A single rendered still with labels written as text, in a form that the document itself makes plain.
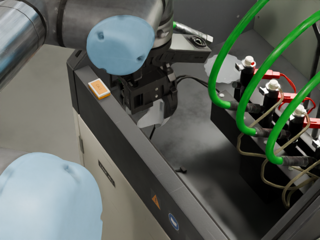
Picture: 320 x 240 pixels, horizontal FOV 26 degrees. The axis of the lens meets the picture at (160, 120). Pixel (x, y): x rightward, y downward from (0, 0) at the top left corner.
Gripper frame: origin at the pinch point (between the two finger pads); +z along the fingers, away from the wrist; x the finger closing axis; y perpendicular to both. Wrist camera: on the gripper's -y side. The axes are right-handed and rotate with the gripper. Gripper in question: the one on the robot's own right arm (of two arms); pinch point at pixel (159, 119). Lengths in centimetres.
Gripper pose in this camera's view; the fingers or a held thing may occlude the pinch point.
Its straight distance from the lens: 117.2
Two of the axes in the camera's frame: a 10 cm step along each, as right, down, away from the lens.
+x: 5.3, 6.4, -5.6
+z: 0.0, 6.6, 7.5
